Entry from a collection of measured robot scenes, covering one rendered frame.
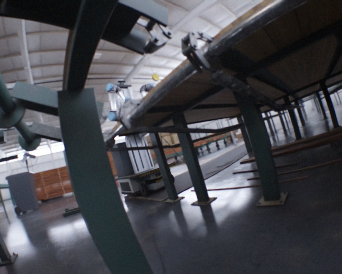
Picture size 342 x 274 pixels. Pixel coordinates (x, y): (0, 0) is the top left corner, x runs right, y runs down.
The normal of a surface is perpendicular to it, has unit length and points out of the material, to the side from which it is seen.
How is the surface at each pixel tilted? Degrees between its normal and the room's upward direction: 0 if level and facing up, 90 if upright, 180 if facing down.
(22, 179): 94
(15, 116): 90
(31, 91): 90
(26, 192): 94
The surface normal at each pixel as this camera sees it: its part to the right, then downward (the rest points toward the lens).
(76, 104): 0.58, -0.26
